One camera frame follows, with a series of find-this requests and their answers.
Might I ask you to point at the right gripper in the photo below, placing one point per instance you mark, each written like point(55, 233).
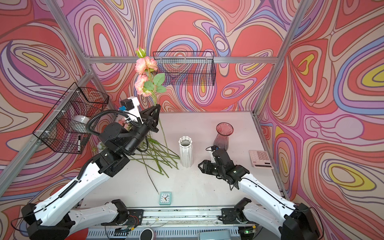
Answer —
point(206, 165)

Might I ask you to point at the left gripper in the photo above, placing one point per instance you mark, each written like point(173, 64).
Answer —
point(153, 110)

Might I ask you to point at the pink glass vase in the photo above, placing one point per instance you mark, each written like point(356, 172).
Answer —
point(224, 130)

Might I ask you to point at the pink carnation flower stem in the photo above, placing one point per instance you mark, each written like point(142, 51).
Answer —
point(150, 82)

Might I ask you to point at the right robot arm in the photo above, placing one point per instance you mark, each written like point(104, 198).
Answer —
point(287, 220)

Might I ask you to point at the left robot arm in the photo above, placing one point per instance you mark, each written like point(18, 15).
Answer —
point(56, 218)

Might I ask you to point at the white ribbed vase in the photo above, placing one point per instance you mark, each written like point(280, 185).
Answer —
point(186, 151)

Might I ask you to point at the pile of artificial flowers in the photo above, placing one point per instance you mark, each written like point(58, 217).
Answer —
point(156, 158)

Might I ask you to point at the pink calculator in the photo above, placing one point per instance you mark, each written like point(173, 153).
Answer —
point(260, 159)

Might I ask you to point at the small teal clock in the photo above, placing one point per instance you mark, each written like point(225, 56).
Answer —
point(165, 198)

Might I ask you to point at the white bowl in basket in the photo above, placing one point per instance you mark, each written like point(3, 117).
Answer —
point(78, 124)

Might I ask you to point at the grey box at bottom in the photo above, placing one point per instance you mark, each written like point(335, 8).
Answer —
point(215, 235)

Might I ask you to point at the black marker in basket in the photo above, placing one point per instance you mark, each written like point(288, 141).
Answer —
point(79, 144)

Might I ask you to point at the black white round cup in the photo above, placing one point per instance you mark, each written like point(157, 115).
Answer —
point(147, 234)

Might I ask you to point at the red bucket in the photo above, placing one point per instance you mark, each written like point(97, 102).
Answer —
point(79, 235)

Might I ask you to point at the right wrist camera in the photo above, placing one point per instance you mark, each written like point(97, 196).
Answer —
point(214, 148)

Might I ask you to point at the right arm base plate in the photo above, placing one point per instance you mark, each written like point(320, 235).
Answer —
point(231, 216)

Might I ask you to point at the black wire basket back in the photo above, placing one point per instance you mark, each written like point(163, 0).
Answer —
point(186, 68)

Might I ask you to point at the black wire basket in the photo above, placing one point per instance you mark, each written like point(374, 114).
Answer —
point(186, 68)
point(54, 130)

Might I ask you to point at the aluminium mounting rail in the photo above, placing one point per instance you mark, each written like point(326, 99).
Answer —
point(192, 216)

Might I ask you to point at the black wire basket left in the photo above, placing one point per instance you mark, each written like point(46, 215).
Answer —
point(54, 130)

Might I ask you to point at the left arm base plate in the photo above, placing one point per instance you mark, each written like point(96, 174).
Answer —
point(131, 218)

